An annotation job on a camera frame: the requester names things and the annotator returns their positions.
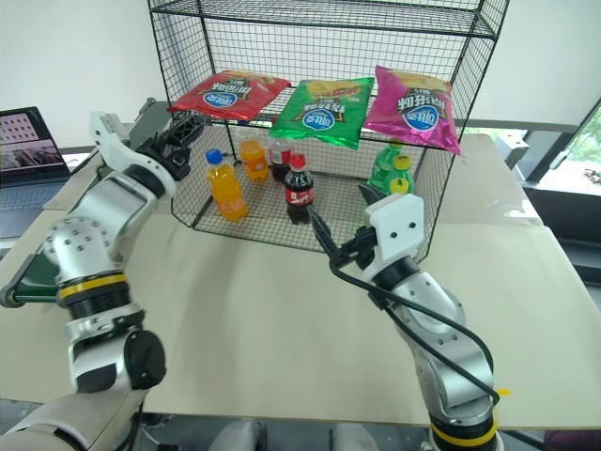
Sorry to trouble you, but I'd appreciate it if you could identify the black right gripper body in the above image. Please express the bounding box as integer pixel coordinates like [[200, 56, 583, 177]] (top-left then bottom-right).
[[329, 225, 378, 272]]

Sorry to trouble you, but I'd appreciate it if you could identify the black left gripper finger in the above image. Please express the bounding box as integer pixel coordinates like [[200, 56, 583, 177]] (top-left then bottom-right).
[[135, 132, 163, 154], [163, 114, 207, 147]]

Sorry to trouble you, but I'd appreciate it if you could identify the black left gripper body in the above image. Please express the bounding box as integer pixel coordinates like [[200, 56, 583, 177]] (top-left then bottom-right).
[[156, 139, 193, 181]]

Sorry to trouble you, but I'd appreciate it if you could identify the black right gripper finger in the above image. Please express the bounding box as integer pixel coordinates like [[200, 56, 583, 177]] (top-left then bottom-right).
[[306, 206, 339, 258], [358, 182, 385, 207]]

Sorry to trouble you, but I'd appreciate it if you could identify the green soda bottle yellow cap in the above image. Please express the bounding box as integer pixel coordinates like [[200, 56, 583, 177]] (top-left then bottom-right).
[[374, 156, 417, 196]]

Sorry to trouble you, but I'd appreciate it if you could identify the cola bottle red cap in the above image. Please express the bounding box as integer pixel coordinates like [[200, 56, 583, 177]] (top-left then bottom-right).
[[284, 153, 316, 226]]

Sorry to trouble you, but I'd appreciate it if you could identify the red chips bag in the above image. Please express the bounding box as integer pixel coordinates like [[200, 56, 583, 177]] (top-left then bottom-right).
[[166, 70, 294, 125]]

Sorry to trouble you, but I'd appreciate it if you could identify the orange soda bottle blue cap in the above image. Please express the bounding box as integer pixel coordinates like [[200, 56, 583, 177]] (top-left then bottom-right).
[[204, 148, 251, 222]]

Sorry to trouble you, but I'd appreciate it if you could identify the cola bottle red label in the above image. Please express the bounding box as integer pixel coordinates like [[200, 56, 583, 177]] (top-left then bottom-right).
[[269, 137, 295, 184]]

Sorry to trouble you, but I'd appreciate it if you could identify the green chips bag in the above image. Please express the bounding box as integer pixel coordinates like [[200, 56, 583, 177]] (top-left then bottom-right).
[[268, 75, 376, 151]]

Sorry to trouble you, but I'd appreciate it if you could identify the magenta chips bag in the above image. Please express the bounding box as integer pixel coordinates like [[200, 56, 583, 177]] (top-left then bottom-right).
[[363, 65, 463, 156]]

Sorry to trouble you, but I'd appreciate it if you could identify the open laptop computer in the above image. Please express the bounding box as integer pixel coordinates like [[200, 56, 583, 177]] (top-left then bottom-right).
[[0, 106, 72, 241]]

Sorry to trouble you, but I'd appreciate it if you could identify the grey box-shaped object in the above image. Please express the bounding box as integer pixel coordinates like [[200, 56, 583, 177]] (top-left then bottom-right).
[[491, 132, 532, 180]]

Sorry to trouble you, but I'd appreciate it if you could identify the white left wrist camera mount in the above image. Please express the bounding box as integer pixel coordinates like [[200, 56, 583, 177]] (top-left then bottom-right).
[[88, 111, 174, 190]]

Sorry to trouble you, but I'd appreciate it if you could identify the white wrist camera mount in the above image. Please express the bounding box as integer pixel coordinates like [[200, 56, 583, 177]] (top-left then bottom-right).
[[88, 111, 174, 190], [362, 192, 426, 278]]

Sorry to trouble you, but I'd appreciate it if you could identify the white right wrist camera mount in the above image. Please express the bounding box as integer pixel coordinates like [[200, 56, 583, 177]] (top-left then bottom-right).
[[362, 192, 426, 278]]

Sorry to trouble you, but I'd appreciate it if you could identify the black wire mesh rack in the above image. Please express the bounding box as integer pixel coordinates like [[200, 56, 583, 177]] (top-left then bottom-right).
[[146, 0, 512, 262]]

